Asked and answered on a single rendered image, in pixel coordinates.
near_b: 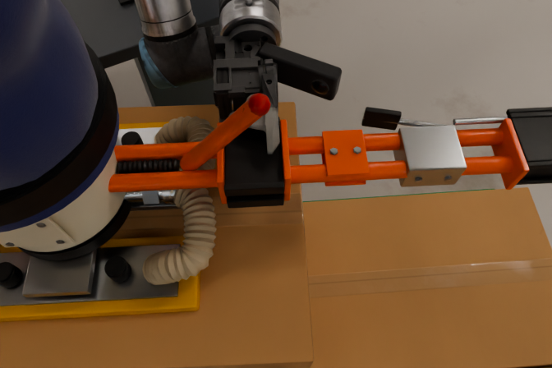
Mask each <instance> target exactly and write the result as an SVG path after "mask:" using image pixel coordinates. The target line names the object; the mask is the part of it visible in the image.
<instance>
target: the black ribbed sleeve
mask: <svg viewBox="0 0 552 368"><path fill-rule="evenodd" d="M118 171H119V174H123V173H156V172H174V171H179V162H178V160H177V159H174V160H172V159H169V160H166V159H164V160H162V159H160V160H159V161H158V160H156V159H155V160H154V161H152V160H149V161H147V160H144V161H143V162H142V161H141V160H140V161H138V162H137V161H136V160H135V161H134V162H132V161H129V162H127V161H124V162H121V161H120V162H119V164H118Z"/></svg>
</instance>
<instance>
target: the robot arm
mask: <svg viewBox="0 0 552 368"><path fill-rule="evenodd" d="M135 3H136V8H137V11H138V14H139V17H140V22H141V24H142V31H143V35H144V37H143V38H141V39H140V41H139V50H140V55H141V59H142V61H143V63H144V65H145V70H146V72H147V75H148V77H149V79H150V81H151V82H152V84H153V85H154V86H155V87H157V88H159V89H165V88H170V87H174V88H177V87H178V86H179V85H187V84H191V83H196V82H200V81H207V80H211V79H213V80H214V102H215V106H217V108H218V110H219V122H223V121H224V119H226V118H228V117H229V116H230V115H231V114H233V113H234V112H235V111H236V110H237V109H238V108H240V107H241V106H242V105H243V104H244V103H245V102H246V101H247V100H248V99H249V98H250V97H251V96H252V95H253V94H256V93H262V94H265V95H267V97H268V98H269V101H270V103H271V105H270V110H269V111H268V113H266V114H265V115H264V116H262V117H261V118H260V119H258V120H257V121H256V122H255V123H253V124H252V125H251V126H249V127H248V128H251V129H256V130H262V131H265V133H266V141H267V152H268V155H269V154H273V152H274V151H275V150H276V148H277V147H278V145H279V143H280V138H279V125H278V82H279V83H282V84H284V85H288V86H291V87H293V88H295V89H298V90H302V91H304V92H307V93H309V94H313V95H315V96H318V97H321V98H323V99H327V100H329V101H330V100H333V99H334V97H335V95H336V94H337V92H338V87H339V83H340V79H341V75H342V70H341V68H340V67H336V66H334V65H331V64H328V63H326V62H322V61H319V60H316V59H314V58H312V57H307V56H305V55H302V54H299V53H295V52H293V51H290V50H288V49H285V48H281V47H280V45H281V43H282V40H283V35H282V27H281V19H280V12H279V4H278V0H219V25H213V26H206V27H200V28H197V24H196V19H195V17H194V16H193V12H192V9H191V2H190V0H135ZM232 102H233V110H232Z"/></svg>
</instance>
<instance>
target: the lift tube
mask: <svg viewBox="0 0 552 368"><path fill-rule="evenodd" d="M97 100H98V81H97V78H96V75H95V71H94V68H93V65H92V62H91V61H90V56H89V54H88V51H87V49H86V46H85V43H84V40H83V38H82V36H81V33H80V31H79V29H78V27H77V25H76V23H75V22H74V21H73V19H72V17H71V15H70V13H69V12H68V10H67V9H66V7H65V6H64V5H63V3H62V2H61V0H0V190H5V189H8V188H12V187H16V186H20V185H22V184H25V183H27V182H32V181H34V180H36V179H38V178H39V177H41V176H42V175H44V174H45V173H46V172H47V171H49V170H50V169H52V168H54V167H55V166H56V165H57V164H58V163H59V162H60V161H62V160H63V159H64V158H65V157H66V156H67V155H69V153H71V152H72V151H73V150H74V149H75V148H76V147H77V146H78V145H79V144H80V143H81V142H82V140H83V138H84V137H85V134H86V132H87V131H88V130H89V128H90V124H91V122H92V118H93V115H94V110H95V107H96V104H97ZM118 131H119V113H118V109H117V123H116V126H115V130H114V134H113V138H112V140H111V142H110V145H109V147H108V150H107V151H106V153H105V155H104V156H103V157H102V159H101V161H100V162H99V164H98V166H97V167H96V168H95V169H94V171H93V172H92V173H91V174H90V175H89V176H88V177H87V178H86V179H85V180H84V181H83V182H82V183H81V184H80V185H79V186H78V187H77V188H76V189H75V190H74V191H73V192H72V193H71V194H69V195H67V196H66V197H65V198H63V199H62V200H60V201H58V202H57V203H56V204H55V205H53V206H51V207H49V208H47V209H45V210H44V211H42V212H40V213H38V214H36V215H34V216H31V217H29V218H25V219H23V220H21V221H19V222H16V223H10V224H8V225H4V226H1V227H0V232H8V231H11V230H15V229H18V228H23V227H26V226H29V225H31V224H33V223H37V222H38V221H41V220H43V219H46V218H47V217H49V216H51V215H53V214H55V213H57V212H58V211H60V210H61V209H64V208H65V207H66V206H68V205H69V204H70V203H71V202H72V201H74V200H75V199H77V198H78V197H79V196H80V195H81V194H82V193H83V192H84V191H86V190H87V189H88V188H89V187H90V186H91V185H92V184H93V182H94V181H95V180H96V178H97V177H98V176H99V174H100V173H101V172H102V171H103V170H104V168H105V166H106V164H107V162H108V161H109V159H110V158H111V155H112V153H113V150H114V147H115V145H116V143H117V135H118Z"/></svg>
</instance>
